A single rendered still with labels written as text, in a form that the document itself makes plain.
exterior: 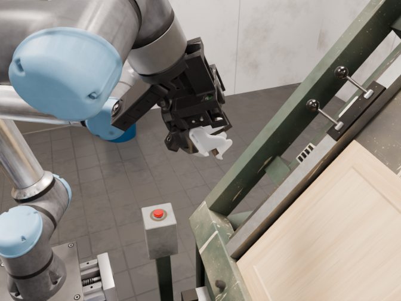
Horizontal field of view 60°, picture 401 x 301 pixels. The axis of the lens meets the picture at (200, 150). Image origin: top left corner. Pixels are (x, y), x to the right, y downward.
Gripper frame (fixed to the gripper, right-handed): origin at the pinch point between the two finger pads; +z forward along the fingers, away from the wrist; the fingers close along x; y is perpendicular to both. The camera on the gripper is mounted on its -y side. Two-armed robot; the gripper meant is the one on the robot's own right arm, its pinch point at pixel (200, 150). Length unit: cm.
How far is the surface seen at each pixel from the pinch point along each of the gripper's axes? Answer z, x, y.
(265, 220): 64, 15, 0
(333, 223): 54, 7, 20
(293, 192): 58, 21, 11
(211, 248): 75, 13, -23
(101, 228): 154, 71, -133
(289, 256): 62, 2, 6
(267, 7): 188, 329, 13
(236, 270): 71, 2, -13
